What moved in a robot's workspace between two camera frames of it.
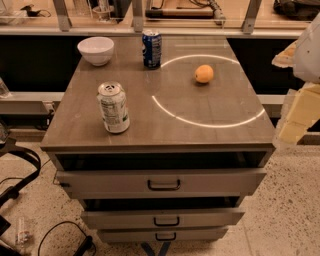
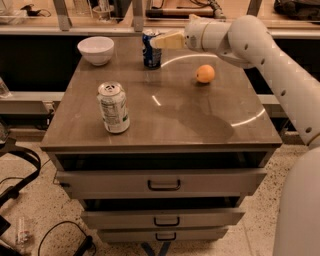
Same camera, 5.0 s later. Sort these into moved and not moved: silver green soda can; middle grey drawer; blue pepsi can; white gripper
Moved: white gripper
Not moved: blue pepsi can; middle grey drawer; silver green soda can
